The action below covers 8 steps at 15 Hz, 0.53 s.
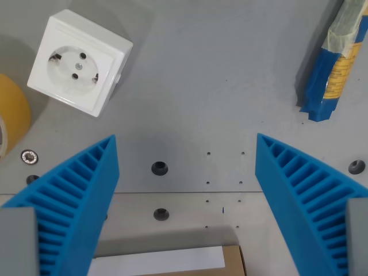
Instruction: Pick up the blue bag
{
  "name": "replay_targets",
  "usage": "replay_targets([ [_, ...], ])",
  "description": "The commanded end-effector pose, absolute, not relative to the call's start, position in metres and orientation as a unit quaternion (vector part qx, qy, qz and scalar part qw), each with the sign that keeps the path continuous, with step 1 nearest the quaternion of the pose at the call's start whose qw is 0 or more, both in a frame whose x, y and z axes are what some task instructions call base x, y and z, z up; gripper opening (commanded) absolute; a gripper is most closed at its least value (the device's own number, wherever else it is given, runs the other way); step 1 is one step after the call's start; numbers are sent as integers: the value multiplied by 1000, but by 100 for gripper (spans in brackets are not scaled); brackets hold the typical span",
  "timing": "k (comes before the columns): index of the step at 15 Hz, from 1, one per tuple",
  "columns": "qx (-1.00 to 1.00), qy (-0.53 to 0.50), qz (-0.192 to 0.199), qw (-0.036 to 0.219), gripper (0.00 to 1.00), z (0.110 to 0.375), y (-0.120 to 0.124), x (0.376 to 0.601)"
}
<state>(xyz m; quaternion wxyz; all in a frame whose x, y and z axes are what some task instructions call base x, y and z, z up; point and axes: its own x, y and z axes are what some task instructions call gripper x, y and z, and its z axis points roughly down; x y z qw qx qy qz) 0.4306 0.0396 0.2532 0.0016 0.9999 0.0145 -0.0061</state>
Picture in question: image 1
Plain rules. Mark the silver hex socket bolt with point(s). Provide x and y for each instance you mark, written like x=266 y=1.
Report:
x=29 y=157

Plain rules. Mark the blue bag with yellow label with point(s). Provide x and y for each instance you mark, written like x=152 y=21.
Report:
x=325 y=83

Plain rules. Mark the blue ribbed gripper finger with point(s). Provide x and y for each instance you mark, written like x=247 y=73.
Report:
x=86 y=184
x=290 y=184

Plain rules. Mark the brown cardboard box white label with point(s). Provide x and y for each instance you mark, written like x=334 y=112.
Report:
x=161 y=261

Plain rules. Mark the yellow adhesive tape roll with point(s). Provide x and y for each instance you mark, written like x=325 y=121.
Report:
x=14 y=109

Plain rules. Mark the white electrical wall socket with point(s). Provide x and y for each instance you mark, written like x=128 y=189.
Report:
x=77 y=64

